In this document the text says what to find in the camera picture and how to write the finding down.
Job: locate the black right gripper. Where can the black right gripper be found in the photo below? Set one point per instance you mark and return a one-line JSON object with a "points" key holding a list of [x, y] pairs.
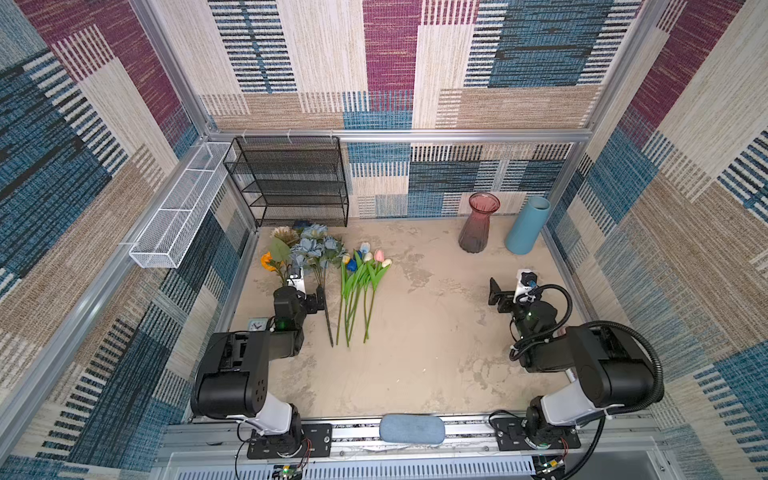
{"points": [[501, 297]]}

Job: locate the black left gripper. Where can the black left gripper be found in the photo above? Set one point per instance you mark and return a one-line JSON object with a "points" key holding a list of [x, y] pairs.
{"points": [[314, 299]]}

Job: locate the dark blue tulip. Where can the dark blue tulip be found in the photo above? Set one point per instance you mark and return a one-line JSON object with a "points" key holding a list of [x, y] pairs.
{"points": [[349, 297]]}

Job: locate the cream tulip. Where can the cream tulip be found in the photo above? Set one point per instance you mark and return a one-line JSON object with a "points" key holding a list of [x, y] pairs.
{"points": [[362, 275]]}

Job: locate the white tulip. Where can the white tulip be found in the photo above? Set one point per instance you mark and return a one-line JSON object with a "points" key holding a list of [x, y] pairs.
{"points": [[379, 271]]}

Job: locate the red ribbed glass vase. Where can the red ribbed glass vase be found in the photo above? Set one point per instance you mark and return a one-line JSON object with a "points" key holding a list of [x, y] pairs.
{"points": [[474, 234]]}

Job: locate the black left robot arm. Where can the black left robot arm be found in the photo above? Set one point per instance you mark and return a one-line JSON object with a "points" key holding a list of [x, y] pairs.
{"points": [[233, 376]]}

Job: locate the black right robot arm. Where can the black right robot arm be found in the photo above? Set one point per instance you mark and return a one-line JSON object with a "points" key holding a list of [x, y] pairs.
{"points": [[616, 369]]}

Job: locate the teal cylindrical vase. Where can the teal cylindrical vase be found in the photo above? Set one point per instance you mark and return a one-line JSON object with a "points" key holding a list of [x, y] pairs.
{"points": [[527, 226]]}

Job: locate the blue hydrangea flower bunch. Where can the blue hydrangea flower bunch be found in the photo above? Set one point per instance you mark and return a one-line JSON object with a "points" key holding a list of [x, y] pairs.
{"points": [[316, 251]]}

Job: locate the blue grey sponge pad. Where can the blue grey sponge pad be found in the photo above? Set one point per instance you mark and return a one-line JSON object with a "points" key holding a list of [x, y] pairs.
{"points": [[412, 429]]}

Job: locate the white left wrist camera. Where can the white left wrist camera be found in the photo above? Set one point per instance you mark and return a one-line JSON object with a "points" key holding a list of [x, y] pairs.
{"points": [[296, 278]]}

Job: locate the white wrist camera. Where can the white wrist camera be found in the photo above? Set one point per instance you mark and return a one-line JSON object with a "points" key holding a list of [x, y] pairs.
{"points": [[527, 280], [296, 278]]}

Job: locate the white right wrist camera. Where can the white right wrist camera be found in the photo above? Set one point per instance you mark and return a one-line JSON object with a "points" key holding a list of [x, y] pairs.
{"points": [[527, 280]]}

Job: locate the black wire shelf rack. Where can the black wire shelf rack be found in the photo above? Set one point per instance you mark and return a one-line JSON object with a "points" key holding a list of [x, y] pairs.
{"points": [[289, 180]]}

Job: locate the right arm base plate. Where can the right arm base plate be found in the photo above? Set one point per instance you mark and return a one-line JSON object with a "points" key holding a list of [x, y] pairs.
{"points": [[514, 434]]}

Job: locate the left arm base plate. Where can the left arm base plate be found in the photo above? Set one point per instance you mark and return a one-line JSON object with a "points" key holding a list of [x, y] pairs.
{"points": [[313, 440]]}

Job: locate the white wire mesh basket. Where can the white wire mesh basket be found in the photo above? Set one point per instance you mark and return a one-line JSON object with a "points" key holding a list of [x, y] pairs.
{"points": [[165, 241]]}

